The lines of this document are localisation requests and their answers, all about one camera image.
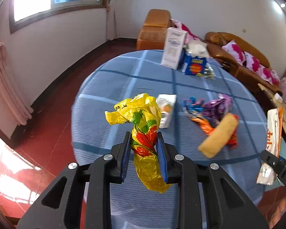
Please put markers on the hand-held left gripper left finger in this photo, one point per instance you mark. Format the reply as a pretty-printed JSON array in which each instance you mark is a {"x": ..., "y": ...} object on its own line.
[{"x": 125, "y": 157}]

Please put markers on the beige curtain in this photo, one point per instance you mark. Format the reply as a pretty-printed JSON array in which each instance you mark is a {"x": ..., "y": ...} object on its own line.
[{"x": 110, "y": 16}]

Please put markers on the pink floral pillow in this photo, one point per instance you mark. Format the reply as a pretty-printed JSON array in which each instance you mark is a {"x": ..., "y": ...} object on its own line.
[
  {"x": 252, "y": 63},
  {"x": 180, "y": 25},
  {"x": 233, "y": 50},
  {"x": 269, "y": 75}
]

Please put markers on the blue wrapper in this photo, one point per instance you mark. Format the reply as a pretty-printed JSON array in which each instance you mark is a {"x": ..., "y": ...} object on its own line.
[{"x": 193, "y": 107}]

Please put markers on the brown leather chaise sofa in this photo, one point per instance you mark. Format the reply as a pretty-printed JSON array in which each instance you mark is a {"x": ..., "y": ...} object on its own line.
[{"x": 155, "y": 28}]

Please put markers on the orange striped wrapper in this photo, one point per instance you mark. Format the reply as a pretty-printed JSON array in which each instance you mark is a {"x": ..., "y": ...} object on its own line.
[{"x": 205, "y": 126}]

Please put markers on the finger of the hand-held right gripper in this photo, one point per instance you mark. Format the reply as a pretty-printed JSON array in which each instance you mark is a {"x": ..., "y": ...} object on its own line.
[{"x": 270, "y": 161}]

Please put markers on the small clear snack packet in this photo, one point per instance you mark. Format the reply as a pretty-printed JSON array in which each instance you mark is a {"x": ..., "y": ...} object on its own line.
[{"x": 208, "y": 72}]

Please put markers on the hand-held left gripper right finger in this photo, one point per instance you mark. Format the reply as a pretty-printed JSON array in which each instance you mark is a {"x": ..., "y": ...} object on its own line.
[{"x": 162, "y": 157}]

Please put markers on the white orange snack packet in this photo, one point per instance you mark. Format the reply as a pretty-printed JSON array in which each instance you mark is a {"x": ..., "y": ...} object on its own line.
[{"x": 273, "y": 133}]

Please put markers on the person's right hand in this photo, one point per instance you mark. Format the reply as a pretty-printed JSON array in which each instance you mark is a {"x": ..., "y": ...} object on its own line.
[{"x": 282, "y": 210}]

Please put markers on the blue milk carton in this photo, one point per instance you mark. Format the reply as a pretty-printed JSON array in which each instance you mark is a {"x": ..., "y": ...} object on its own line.
[{"x": 194, "y": 68}]

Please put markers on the yellow sponge cake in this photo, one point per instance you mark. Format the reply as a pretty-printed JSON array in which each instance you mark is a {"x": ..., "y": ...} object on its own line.
[{"x": 216, "y": 138}]

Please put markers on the purple wrapper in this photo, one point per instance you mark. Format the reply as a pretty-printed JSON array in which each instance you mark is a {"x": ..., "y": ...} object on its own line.
[{"x": 216, "y": 107}]

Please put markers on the yellow plastic wrapper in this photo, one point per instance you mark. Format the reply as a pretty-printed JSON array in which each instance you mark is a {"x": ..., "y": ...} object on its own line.
[{"x": 145, "y": 114}]

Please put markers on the white milk carton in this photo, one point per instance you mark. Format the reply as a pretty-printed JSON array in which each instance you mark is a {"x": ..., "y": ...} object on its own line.
[{"x": 172, "y": 50}]

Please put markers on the small white packet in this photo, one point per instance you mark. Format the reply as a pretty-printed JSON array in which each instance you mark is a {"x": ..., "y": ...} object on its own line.
[{"x": 168, "y": 114}]

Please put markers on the pink curtain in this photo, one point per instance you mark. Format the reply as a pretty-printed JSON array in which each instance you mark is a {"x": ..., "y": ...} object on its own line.
[{"x": 4, "y": 83}]

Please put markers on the brown leather three-seat sofa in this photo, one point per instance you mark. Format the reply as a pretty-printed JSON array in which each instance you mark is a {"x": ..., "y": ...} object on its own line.
[{"x": 250, "y": 76}]

